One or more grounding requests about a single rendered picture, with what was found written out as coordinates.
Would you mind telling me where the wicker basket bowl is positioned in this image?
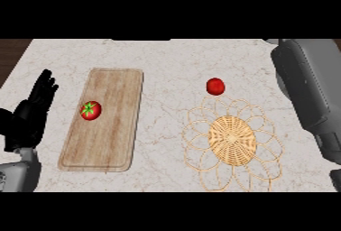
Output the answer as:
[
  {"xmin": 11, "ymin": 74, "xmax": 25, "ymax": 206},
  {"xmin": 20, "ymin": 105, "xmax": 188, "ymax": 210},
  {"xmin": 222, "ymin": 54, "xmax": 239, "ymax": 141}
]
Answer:
[{"xmin": 180, "ymin": 95, "xmax": 284, "ymax": 192}]

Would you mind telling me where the wooden cutting board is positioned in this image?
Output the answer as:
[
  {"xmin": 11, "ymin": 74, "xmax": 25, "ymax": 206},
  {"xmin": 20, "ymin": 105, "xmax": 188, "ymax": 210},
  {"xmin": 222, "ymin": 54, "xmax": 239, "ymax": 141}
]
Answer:
[{"xmin": 57, "ymin": 68, "xmax": 144, "ymax": 173}]

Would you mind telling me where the red tomato with green stem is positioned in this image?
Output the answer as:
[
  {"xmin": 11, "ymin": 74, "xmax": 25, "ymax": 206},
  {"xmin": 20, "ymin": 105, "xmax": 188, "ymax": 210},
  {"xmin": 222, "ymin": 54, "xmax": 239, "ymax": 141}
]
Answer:
[{"xmin": 78, "ymin": 100, "xmax": 103, "ymax": 122}]

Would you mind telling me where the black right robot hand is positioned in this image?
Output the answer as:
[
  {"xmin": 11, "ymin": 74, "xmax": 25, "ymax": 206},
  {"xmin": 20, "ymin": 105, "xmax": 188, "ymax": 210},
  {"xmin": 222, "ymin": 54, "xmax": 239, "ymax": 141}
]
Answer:
[{"xmin": 329, "ymin": 169, "xmax": 341, "ymax": 192}]

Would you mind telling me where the red round fruit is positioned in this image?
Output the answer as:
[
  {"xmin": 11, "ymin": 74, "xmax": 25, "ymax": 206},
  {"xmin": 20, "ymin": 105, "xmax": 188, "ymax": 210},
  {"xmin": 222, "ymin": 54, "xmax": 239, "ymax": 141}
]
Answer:
[{"xmin": 205, "ymin": 77, "xmax": 225, "ymax": 97}]

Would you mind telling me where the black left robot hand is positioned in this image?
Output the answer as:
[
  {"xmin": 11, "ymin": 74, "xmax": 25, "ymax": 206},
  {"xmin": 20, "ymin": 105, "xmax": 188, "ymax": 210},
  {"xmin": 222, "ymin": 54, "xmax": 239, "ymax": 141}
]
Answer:
[{"xmin": 0, "ymin": 69, "xmax": 60, "ymax": 152}]

